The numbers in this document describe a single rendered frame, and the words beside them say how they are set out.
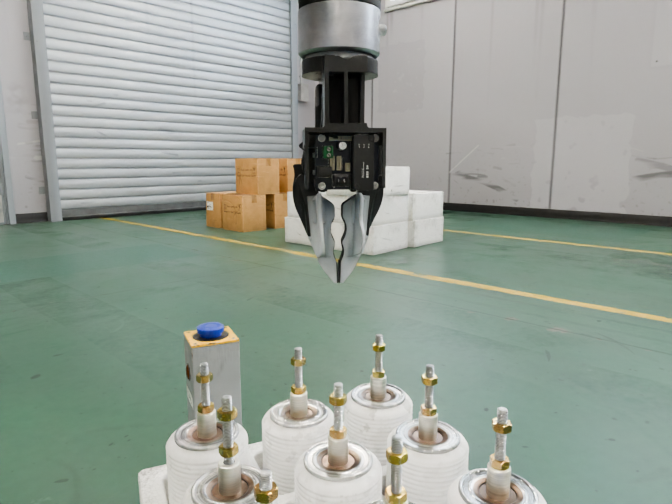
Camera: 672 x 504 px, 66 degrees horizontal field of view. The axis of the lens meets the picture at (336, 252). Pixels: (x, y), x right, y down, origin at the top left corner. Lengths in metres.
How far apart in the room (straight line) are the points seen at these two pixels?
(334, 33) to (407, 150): 6.18
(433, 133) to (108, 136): 3.61
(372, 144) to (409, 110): 6.20
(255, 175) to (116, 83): 2.17
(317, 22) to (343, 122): 0.09
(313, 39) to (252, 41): 6.50
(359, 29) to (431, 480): 0.47
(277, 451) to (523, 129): 5.41
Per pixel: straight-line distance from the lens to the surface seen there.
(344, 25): 0.48
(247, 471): 0.59
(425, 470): 0.63
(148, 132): 6.08
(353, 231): 0.52
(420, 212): 3.57
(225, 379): 0.80
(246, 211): 4.29
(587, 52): 5.76
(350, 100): 0.48
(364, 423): 0.72
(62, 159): 5.73
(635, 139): 5.54
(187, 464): 0.65
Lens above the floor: 0.57
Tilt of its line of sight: 10 degrees down
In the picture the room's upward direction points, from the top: straight up
